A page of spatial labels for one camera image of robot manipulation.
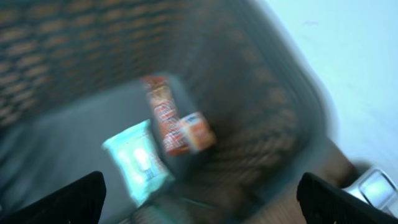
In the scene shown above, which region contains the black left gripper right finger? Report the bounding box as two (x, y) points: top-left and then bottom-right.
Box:
(296, 172), (397, 224)

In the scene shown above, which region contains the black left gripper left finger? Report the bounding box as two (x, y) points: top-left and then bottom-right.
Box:
(1, 171), (106, 224)

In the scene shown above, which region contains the light teal wipes packet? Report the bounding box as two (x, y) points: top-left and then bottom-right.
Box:
(102, 119), (174, 207)

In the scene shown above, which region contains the red chocolate bar wrapper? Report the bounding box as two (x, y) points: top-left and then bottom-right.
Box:
(142, 76), (189, 156)

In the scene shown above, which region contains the orange tissue pack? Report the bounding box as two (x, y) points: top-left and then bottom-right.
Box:
(179, 112), (216, 153)

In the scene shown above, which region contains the white barcode scanner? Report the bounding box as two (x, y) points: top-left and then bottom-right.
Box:
(343, 166), (397, 218)

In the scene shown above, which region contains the grey plastic lattice basket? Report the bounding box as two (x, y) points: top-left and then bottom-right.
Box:
(1, 1), (326, 223)

